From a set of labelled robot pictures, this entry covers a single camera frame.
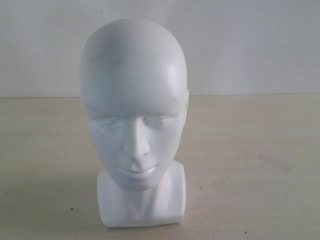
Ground white mannequin head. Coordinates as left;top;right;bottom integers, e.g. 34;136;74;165
79;18;189;228

